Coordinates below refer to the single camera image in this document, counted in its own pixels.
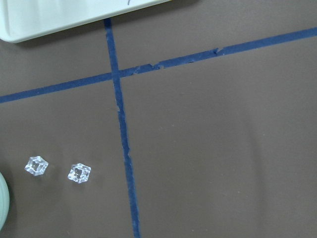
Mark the pale green bowl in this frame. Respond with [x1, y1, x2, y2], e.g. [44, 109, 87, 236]
[0, 174, 10, 230]

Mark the loose ice cube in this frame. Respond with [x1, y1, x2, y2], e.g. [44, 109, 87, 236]
[67, 163, 92, 184]
[24, 156, 49, 176]

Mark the cream bear tray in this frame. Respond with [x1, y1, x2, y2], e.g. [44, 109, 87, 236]
[0, 0, 201, 44]

